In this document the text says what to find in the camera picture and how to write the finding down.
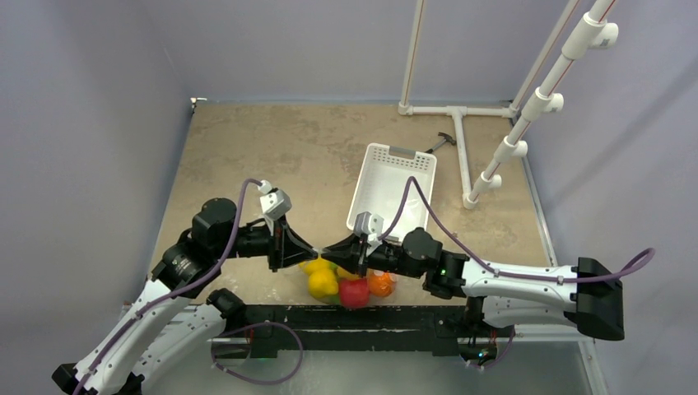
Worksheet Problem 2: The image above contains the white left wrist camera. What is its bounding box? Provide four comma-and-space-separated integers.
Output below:
258, 180, 292, 221

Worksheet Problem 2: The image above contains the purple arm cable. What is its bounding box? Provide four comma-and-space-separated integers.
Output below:
379, 175, 657, 283
71, 178, 266, 395

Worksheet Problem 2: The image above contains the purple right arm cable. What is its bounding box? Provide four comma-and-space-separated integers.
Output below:
379, 175, 657, 283

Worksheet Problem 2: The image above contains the yellow bell pepper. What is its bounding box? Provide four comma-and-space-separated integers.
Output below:
308, 269, 339, 299

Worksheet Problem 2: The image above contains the clear zip top bag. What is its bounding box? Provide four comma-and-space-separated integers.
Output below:
300, 258, 398, 309

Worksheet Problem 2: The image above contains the yellow mango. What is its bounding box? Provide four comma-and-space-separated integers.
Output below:
299, 258, 336, 276

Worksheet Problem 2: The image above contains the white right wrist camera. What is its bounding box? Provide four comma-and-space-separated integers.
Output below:
353, 211, 384, 255

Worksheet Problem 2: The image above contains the red apple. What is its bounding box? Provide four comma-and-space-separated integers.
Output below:
338, 278, 370, 309

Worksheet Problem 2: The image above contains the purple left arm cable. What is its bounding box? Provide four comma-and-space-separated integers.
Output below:
71, 178, 266, 395

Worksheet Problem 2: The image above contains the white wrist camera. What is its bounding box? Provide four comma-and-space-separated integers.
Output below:
258, 180, 292, 221
353, 211, 384, 255

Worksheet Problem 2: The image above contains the green lime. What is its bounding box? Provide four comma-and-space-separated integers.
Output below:
321, 295, 342, 305

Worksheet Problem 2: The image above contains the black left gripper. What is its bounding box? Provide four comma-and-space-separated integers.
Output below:
216, 211, 318, 271

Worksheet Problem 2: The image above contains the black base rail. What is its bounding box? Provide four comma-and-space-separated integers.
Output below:
117, 303, 594, 361

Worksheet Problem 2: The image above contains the black hammer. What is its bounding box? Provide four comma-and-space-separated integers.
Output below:
425, 132, 457, 154

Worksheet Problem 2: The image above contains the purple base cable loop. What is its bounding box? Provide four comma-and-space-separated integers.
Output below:
210, 320, 305, 387

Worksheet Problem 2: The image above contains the white pvc pipe frame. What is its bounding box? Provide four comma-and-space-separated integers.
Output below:
398, 0, 619, 209

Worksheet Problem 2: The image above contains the white plastic basket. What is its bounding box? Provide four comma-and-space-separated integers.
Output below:
346, 142, 438, 229

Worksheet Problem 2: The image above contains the orange fruit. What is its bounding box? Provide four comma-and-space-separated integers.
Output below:
366, 270, 397, 298

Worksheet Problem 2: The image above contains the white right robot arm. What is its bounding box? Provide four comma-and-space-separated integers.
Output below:
321, 228, 625, 341

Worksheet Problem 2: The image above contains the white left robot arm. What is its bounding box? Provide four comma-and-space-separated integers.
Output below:
51, 188, 317, 394

